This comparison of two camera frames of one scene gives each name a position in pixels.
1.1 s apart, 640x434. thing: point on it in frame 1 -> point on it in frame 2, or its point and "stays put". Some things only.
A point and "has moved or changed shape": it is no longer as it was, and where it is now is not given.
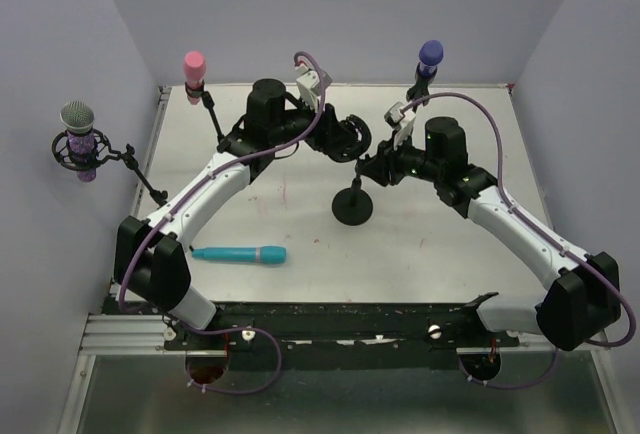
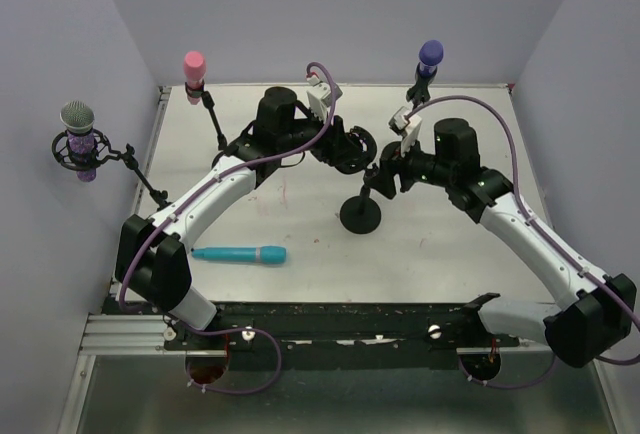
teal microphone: x=271 y=254 stays put
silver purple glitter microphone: x=77 y=116 stays put
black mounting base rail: x=269 y=325 stays put
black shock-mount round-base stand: x=353 y=205 has moved or changed shape
